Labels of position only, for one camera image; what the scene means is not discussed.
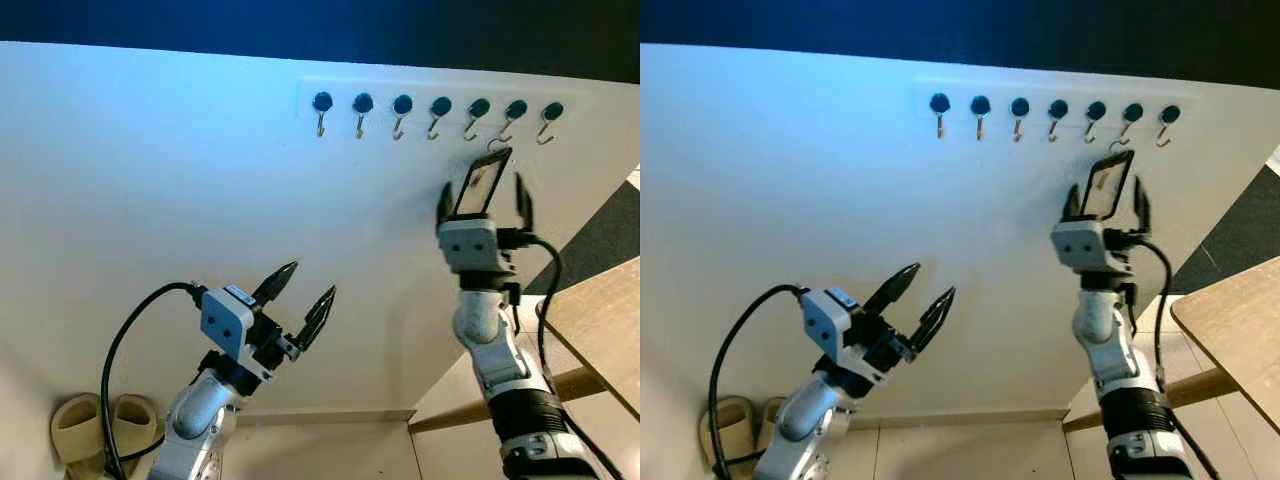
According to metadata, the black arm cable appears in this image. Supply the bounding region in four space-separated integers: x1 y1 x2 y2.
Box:
100 282 207 480
708 284 807 480
1125 235 1216 480
508 232 626 480

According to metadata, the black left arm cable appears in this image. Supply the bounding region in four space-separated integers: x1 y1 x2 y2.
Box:
100 282 207 480
708 284 807 480

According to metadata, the beige slipper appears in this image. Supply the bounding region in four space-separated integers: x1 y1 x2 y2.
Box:
108 394 163 457
50 393 109 467
755 396 793 443
698 396 757 471

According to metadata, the wooden table leg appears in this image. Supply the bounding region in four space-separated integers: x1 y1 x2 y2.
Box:
408 365 601 434
1062 368 1237 434

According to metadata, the dark grey floor rug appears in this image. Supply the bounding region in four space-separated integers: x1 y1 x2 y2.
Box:
553 180 641 296
1170 165 1280 296

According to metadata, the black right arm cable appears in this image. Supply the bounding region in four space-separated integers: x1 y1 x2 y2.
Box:
508 232 626 480
1125 235 1216 480

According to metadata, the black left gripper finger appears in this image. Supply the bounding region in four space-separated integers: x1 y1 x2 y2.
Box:
252 261 300 307
296 286 337 353
908 287 957 353
862 263 922 317

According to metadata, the black key tag with ring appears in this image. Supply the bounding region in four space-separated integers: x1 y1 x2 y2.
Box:
1080 141 1136 221
452 138 514 219

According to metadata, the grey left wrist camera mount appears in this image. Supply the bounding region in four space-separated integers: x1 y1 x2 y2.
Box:
801 288 863 377
200 285 263 381

